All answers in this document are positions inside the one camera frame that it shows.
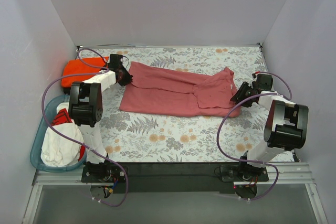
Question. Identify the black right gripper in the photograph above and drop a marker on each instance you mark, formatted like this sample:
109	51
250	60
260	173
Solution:
242	92

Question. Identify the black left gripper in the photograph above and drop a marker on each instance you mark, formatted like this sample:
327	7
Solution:
125	77

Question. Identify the pink t-shirt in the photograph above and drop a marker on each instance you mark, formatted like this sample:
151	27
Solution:
177	93

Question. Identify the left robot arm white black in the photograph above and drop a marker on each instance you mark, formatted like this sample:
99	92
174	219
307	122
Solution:
86	106

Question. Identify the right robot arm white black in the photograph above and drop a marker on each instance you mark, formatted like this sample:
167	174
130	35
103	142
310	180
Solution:
286	124

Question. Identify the folded orange t-shirt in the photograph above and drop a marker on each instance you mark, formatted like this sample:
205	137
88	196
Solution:
78	67

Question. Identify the folded black t-shirt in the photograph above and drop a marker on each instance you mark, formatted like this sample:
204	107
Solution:
66	91

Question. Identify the floral tablecloth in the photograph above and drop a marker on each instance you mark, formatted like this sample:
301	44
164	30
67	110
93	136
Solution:
136	137

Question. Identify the white t-shirt red print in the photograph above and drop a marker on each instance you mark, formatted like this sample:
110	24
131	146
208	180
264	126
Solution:
58	151

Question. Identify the aluminium frame rail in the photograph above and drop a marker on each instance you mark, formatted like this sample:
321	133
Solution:
289	196

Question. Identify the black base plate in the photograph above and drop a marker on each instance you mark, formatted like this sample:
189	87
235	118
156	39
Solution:
173	177

